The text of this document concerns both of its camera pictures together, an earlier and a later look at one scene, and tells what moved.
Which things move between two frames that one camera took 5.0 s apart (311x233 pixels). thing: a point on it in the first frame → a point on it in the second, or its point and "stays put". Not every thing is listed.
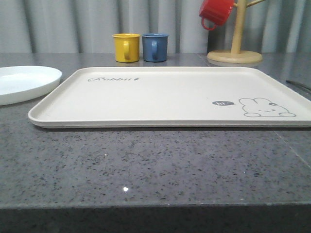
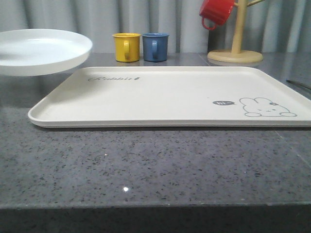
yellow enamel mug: [127, 47] stays put
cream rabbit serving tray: [176, 97] stays put
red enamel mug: [217, 11] stays put
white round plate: [19, 84] → [41, 52]
